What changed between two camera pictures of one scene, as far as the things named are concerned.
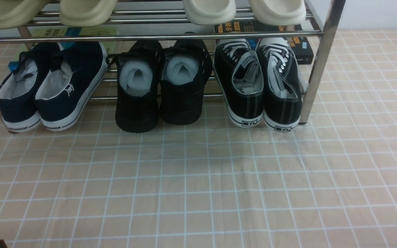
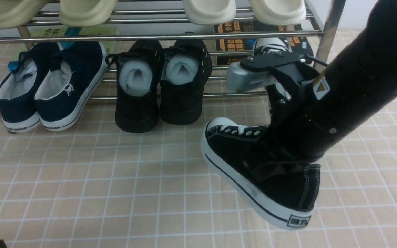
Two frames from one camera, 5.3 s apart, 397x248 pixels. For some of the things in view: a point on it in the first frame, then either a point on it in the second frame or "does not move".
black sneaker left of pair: [141, 66] does not move
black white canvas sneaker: [238, 66] to [254, 163]
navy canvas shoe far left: [16, 95] does not move
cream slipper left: [209, 12] does not move
